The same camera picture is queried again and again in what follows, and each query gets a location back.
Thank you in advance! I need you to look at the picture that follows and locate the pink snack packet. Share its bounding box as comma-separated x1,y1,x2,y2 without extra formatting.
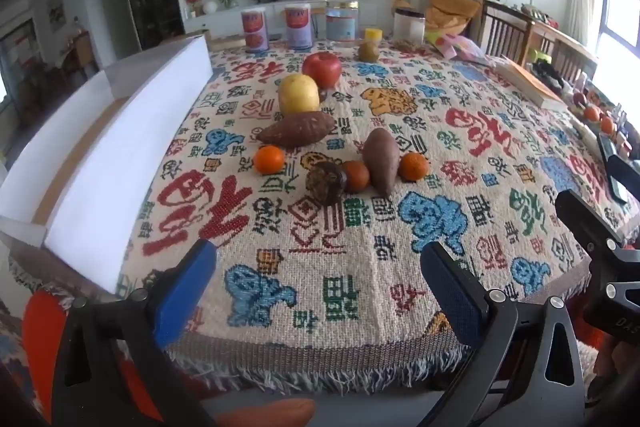
429,32,487,61

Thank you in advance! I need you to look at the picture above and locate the wide brown sweet potato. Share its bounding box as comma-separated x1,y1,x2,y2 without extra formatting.
256,111,336,148

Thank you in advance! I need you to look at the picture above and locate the person's right hand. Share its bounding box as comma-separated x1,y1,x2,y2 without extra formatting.
588,337,640,407

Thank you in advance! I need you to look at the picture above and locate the red apple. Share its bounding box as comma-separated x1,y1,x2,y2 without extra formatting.
302,52,343,90

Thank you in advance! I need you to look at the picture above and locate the orange yellow cloth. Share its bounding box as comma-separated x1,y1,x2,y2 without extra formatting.
392,0,484,34

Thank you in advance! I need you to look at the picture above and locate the brown round fruit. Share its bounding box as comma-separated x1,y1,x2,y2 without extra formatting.
343,160,371,194

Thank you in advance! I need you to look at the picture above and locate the yellow pear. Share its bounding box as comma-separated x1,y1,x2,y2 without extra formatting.
278,74,321,116

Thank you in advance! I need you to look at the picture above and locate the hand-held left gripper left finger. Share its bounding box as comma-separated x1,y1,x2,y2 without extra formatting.
52,238,221,427

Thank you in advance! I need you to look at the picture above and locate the dark wooden chair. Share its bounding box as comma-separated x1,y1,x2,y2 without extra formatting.
479,0,534,58

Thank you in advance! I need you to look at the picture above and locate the white television cabinet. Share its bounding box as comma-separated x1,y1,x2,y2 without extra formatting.
184,0,397,38

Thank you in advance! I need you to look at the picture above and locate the patterned rug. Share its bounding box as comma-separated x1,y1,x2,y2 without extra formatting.
0,296,53,413

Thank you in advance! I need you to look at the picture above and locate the blue label jar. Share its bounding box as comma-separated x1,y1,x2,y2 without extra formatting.
326,0,361,42

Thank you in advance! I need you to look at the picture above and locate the framed wall picture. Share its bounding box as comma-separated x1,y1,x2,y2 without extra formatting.
47,0,67,30

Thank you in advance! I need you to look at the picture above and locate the pointed brown sweet potato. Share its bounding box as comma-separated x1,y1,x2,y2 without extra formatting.
362,127,402,199

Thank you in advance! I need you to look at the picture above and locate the clear jar with black lid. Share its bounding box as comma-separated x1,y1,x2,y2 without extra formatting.
393,8,427,46

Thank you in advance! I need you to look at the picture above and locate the black remote control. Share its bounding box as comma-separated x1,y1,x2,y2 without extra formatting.
597,135,631,204

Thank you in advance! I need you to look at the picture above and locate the orange oblong object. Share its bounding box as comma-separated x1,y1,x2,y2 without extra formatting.
234,398,316,427

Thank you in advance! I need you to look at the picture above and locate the printed woven tablecloth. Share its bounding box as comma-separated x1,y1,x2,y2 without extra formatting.
114,38,640,394

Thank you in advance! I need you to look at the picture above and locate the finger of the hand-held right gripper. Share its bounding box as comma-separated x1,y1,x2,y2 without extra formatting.
607,154,640,204
555,189,624,254

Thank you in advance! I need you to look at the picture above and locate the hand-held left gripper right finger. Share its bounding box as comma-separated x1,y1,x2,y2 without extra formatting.
420,241,586,427

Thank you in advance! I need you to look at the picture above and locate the wooden side cabinet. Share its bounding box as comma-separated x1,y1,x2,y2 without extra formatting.
61,29,96,76

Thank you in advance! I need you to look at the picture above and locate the thick beige book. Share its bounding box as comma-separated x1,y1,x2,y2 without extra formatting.
494,58,569,111

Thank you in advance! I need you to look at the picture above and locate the red label can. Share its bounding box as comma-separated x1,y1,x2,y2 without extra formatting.
241,8,271,53

